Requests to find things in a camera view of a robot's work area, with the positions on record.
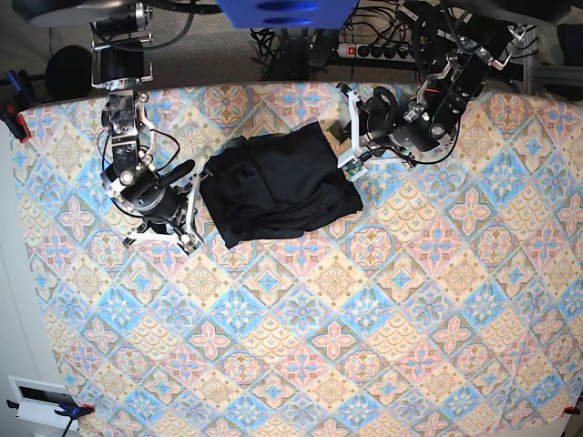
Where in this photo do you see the black t-shirt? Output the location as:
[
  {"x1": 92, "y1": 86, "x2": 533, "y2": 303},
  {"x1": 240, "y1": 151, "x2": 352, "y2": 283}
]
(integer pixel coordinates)
[{"x1": 199, "y1": 122, "x2": 363, "y2": 249}]

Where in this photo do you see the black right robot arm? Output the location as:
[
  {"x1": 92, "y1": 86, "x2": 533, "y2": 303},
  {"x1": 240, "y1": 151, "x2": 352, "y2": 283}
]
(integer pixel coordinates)
[{"x1": 90, "y1": 1, "x2": 203, "y2": 255}]

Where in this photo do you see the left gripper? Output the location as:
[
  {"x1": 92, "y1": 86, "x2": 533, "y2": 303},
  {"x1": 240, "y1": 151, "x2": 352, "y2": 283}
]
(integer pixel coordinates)
[{"x1": 337, "y1": 82, "x2": 420, "y2": 181}]

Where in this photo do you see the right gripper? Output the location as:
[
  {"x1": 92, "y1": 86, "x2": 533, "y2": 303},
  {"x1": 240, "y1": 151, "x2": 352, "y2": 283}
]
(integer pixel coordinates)
[{"x1": 122, "y1": 160, "x2": 207, "y2": 255}]

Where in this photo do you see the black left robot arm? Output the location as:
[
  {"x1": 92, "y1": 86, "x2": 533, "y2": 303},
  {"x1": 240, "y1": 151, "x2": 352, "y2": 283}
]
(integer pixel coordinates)
[{"x1": 337, "y1": 1, "x2": 573, "y2": 181}]

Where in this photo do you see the red table clamp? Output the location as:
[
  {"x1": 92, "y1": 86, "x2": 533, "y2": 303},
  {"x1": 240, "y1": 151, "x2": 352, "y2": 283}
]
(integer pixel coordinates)
[{"x1": 0, "y1": 104, "x2": 31, "y2": 144}]

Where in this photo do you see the white wall outlet box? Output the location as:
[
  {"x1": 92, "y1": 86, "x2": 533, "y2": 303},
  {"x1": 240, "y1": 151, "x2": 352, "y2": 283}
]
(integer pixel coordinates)
[{"x1": 8, "y1": 376, "x2": 76, "y2": 430}]

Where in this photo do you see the white power strip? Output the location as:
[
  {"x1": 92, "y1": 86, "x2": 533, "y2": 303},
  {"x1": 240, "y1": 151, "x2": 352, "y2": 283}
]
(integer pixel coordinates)
[{"x1": 336, "y1": 42, "x2": 414, "y2": 62}]

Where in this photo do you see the patterned colourful tablecloth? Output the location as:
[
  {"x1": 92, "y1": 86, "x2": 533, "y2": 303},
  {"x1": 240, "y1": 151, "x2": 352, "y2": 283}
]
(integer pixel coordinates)
[{"x1": 11, "y1": 92, "x2": 582, "y2": 436}]

